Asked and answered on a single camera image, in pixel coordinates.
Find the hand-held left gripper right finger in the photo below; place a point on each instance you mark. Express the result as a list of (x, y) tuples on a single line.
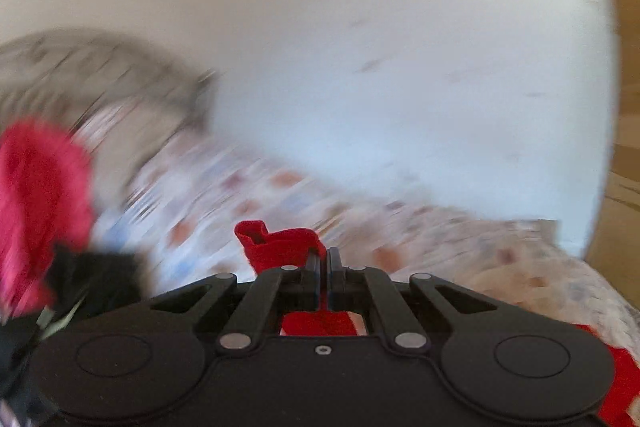
[(331, 287)]

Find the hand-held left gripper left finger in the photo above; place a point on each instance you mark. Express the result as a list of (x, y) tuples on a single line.
[(316, 287)]

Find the red knit garment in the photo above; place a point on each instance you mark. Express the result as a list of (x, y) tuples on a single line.
[(275, 249)]

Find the floral printed blanket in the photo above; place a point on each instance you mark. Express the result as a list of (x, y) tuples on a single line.
[(280, 187)]

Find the black cloth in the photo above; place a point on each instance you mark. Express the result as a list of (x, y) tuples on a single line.
[(95, 277)]

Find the pink cloth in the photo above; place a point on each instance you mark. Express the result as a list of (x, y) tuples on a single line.
[(40, 197)]

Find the metal bed headboard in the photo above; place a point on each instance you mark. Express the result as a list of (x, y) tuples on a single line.
[(100, 52)]

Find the wooden wardrobe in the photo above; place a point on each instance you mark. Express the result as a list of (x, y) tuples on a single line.
[(625, 157)]

